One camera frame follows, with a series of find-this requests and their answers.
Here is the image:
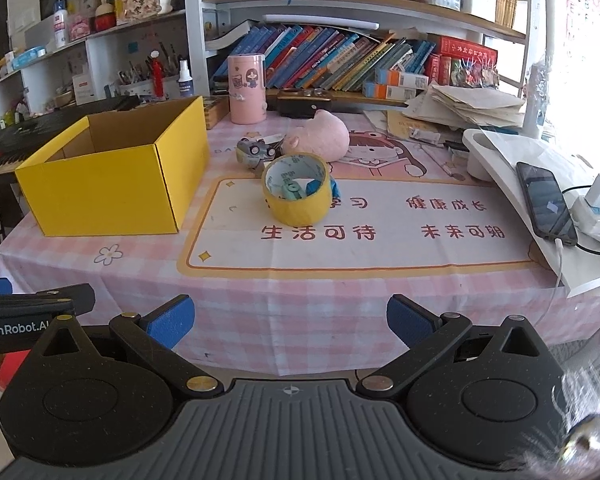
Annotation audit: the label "grey white desk hutch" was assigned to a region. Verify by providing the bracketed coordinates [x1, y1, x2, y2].
[182, 0, 531, 111]

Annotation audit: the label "white box red label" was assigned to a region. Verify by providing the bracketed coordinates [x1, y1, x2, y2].
[71, 75, 96, 106]

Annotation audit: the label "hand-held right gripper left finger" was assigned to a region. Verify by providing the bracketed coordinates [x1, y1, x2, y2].
[30, 294, 226, 402]

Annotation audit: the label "row of colourful books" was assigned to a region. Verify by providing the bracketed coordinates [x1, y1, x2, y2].
[250, 24, 437, 94]

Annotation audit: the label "stack of papers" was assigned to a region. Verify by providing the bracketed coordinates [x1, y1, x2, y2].
[405, 82, 527, 129]

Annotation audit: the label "lying white book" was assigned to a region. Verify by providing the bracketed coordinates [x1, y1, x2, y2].
[204, 20, 254, 54]

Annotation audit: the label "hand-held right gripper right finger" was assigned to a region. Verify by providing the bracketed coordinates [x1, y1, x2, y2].
[355, 294, 551, 402]

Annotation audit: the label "red jar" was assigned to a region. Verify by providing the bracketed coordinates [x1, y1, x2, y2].
[94, 0, 117, 34]

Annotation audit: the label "blue plastic item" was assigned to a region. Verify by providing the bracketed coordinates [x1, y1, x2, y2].
[305, 176, 342, 199]

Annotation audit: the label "wooden chessboard box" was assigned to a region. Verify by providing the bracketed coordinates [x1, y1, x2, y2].
[202, 95, 231, 131]

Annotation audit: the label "pink plush pig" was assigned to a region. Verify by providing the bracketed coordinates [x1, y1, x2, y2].
[281, 109, 351, 162]

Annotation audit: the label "white cable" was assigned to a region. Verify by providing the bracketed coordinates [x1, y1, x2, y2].
[552, 239, 567, 289]

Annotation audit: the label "yellow cardboard box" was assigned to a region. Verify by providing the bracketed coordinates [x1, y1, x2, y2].
[15, 95, 211, 237]

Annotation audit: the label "white bottle red label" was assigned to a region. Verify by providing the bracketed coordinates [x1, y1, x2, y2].
[53, 2, 70, 50]

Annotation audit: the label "white shelf unit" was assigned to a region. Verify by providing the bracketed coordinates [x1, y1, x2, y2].
[0, 9, 202, 127]

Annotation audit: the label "blue tissue pack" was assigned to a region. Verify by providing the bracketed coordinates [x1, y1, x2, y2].
[11, 46, 49, 69]

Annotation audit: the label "red thick books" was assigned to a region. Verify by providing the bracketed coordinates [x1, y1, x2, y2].
[425, 35, 501, 89]

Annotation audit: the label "yellow tape roll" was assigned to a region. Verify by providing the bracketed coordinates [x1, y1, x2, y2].
[261, 152, 329, 227]

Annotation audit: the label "dark brown wooden box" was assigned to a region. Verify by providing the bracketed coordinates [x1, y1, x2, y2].
[277, 88, 336, 120]

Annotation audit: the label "white power strip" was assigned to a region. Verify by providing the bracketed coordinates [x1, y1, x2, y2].
[572, 187, 600, 252]

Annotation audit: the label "fuzzy white trim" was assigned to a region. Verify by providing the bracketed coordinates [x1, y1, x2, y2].
[550, 370, 600, 478]

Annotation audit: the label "white board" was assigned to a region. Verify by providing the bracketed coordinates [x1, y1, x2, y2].
[479, 132, 600, 299]

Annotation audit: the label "pink cylindrical container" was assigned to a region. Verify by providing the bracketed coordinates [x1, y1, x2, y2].
[227, 54, 267, 125]

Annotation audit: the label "pink package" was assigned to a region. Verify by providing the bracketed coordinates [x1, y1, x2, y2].
[67, 12, 96, 41]

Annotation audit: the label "white spray bottle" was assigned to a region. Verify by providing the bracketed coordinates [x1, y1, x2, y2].
[176, 60, 194, 99]

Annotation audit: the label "orange white small box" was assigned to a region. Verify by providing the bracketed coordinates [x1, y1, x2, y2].
[375, 68, 431, 89]
[362, 82, 417, 101]

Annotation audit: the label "red object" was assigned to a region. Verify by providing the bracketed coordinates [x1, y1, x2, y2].
[0, 350, 34, 392]

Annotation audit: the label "black cable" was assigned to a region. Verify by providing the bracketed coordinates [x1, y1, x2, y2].
[559, 186, 600, 257]

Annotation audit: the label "grey toy car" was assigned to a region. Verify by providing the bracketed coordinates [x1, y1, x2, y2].
[236, 133, 284, 172]

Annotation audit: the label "black smartphone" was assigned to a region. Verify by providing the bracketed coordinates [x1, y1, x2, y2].
[516, 161, 579, 247]

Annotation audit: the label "white storage container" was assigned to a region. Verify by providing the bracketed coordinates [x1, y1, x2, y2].
[460, 0, 499, 24]

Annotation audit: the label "black electronic keyboard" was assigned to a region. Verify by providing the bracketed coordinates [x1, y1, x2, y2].
[0, 95, 142, 179]

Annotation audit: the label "white pen cup with brushes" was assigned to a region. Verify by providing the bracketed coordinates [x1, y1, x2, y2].
[116, 55, 154, 99]
[157, 52, 181, 99]

